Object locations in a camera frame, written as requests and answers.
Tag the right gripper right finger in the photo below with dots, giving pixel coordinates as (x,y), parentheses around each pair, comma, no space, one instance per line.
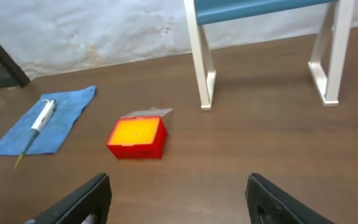
(266,199)

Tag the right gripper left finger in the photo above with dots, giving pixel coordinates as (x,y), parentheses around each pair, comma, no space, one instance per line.
(85,199)

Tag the white pipette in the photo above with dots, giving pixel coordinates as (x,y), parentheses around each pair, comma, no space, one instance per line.
(43,116)

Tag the blue cloth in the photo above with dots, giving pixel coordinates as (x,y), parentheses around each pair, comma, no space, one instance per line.
(67,109)

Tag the white and blue stand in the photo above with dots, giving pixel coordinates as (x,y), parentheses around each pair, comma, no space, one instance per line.
(244,7)

